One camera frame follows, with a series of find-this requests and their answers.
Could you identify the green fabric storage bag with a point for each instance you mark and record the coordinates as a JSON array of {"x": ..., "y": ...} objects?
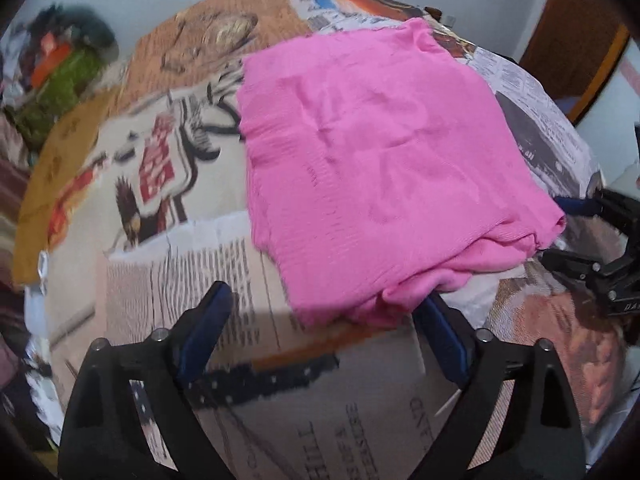
[{"x": 59, "y": 94}]

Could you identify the brown perforated cardboard sheet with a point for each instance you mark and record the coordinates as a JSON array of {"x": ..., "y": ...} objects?
[{"x": 65, "y": 150}]

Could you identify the brown wooden door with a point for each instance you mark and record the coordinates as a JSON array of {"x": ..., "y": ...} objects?
[{"x": 574, "y": 50}]

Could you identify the orange box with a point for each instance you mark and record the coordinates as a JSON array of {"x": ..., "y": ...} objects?
[{"x": 53, "y": 53}]

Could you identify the printed patchwork bedspread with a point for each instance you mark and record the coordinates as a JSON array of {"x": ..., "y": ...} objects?
[{"x": 158, "y": 213}]

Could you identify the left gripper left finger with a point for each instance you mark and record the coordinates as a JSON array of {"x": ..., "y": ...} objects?
[{"x": 102, "y": 435}]

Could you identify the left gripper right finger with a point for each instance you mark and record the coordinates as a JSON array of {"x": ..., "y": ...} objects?
[{"x": 541, "y": 436}]

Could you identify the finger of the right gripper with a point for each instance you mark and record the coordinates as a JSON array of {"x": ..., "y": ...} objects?
[
  {"x": 578, "y": 207},
  {"x": 569, "y": 264}
]

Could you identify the pink knit garment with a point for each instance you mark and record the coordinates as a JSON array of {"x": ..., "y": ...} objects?
[{"x": 380, "y": 169}]

